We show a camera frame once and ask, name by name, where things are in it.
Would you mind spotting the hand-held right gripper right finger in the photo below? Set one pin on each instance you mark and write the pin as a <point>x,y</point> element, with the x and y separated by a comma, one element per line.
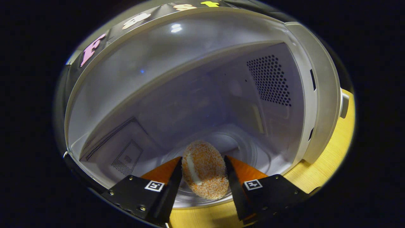
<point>235,196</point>

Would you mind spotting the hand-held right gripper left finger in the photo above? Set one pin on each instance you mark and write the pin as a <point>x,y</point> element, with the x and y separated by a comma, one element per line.
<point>172,196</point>

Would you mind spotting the orange sugared bread roll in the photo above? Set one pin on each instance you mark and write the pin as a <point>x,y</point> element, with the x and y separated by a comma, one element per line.
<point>205,171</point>

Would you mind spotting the white microwave oven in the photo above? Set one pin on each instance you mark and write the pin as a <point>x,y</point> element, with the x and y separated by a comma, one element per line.
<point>190,79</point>

